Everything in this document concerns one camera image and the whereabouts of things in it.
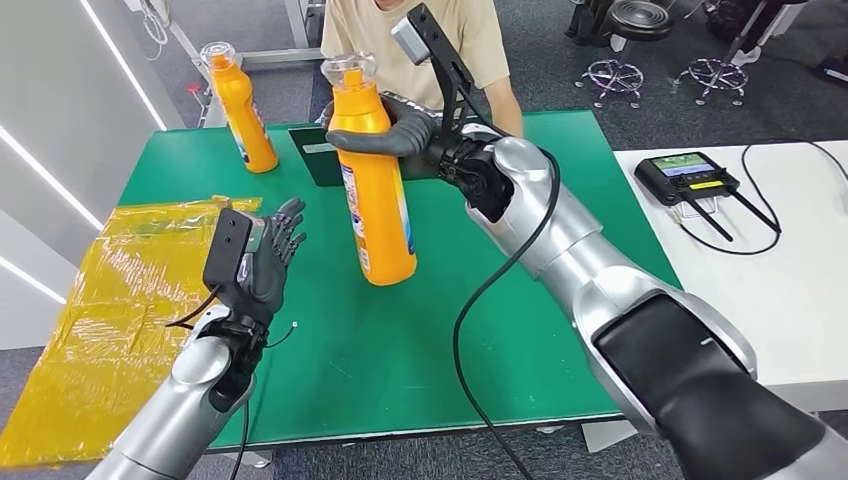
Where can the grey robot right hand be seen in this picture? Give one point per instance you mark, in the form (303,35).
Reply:
(411,139)

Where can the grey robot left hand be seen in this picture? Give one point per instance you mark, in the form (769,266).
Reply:
(272,278)

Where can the orange bottle with blue label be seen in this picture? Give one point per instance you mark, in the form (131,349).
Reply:
(245,119)
(378,218)

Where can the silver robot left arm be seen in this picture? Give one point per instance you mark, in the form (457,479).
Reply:
(172,411)

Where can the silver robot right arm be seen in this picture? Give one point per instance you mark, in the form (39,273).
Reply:
(563,225)

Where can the person's left forearm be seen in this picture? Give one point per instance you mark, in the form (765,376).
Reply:
(505,109)

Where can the dark green laptop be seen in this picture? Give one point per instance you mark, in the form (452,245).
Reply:
(314,166)

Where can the person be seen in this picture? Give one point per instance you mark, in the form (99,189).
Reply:
(487,43)

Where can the yellow plastic sheet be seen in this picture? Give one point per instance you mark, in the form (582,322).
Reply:
(99,298)

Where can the chrome stool base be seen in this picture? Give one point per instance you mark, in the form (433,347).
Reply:
(715,76)
(613,76)

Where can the black round stool seat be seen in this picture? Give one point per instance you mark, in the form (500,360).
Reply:
(639,18)

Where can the black remote controller with screen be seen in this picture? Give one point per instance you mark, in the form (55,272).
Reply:
(686,175)

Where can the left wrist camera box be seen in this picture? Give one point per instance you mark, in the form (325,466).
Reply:
(225,255)

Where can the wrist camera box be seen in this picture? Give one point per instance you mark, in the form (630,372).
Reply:
(225,255)
(430,33)

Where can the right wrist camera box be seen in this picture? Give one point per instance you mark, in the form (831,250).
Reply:
(430,33)

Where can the white table frame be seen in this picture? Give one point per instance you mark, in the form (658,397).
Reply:
(285,56)

